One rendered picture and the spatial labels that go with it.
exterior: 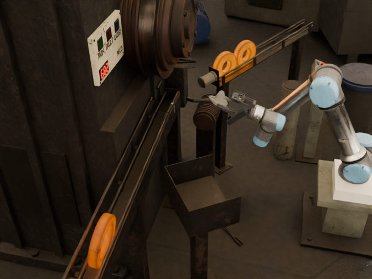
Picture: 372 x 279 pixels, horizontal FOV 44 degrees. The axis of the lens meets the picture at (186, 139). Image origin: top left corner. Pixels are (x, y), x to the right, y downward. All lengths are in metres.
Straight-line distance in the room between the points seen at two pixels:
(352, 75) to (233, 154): 0.91
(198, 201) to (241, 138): 1.39
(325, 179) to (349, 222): 0.25
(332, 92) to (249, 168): 1.12
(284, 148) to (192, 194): 1.21
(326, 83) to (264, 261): 0.97
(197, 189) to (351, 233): 1.01
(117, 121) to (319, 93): 0.82
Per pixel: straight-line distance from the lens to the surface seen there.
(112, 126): 1.79
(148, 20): 1.80
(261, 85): 3.78
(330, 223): 2.55
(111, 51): 1.76
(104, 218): 1.57
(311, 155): 3.05
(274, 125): 2.14
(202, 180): 1.92
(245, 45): 2.58
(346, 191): 2.34
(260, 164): 2.97
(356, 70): 3.22
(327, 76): 1.99
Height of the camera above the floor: 1.89
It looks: 37 degrees down
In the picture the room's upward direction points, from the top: 1 degrees counter-clockwise
